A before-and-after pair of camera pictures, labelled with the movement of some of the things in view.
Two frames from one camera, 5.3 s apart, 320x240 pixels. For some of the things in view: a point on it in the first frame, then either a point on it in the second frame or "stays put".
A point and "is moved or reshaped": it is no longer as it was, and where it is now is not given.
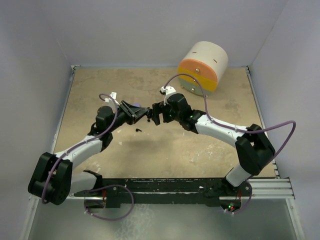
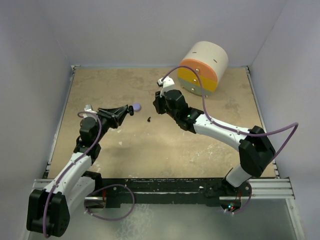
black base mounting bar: (166, 192) stays put
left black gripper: (138, 112) → (114, 116)
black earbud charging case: (149, 113) is moved or reshaped
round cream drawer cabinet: (208, 61) stays put
